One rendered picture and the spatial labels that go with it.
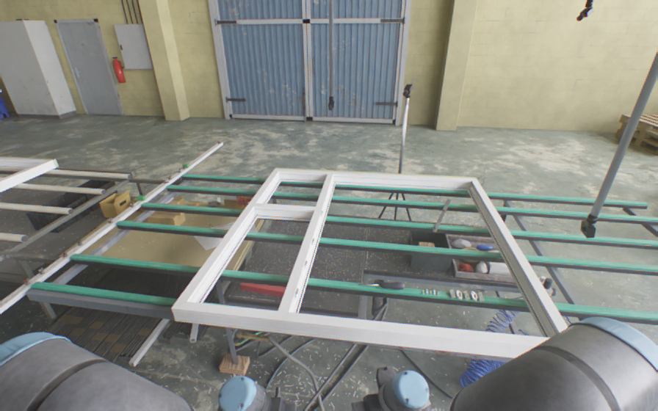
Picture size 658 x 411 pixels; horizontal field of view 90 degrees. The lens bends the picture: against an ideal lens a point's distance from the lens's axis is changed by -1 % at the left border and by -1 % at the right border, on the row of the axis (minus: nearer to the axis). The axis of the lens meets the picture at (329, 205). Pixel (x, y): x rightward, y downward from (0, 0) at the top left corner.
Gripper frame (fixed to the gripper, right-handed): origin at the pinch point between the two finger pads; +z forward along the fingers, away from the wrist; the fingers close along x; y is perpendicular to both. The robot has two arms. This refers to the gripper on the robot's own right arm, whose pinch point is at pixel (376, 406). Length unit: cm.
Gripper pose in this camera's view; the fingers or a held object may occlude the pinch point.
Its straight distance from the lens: 132.2
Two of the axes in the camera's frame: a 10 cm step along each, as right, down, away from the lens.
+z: -1.8, 6.2, 7.6
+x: 9.8, 0.1, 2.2
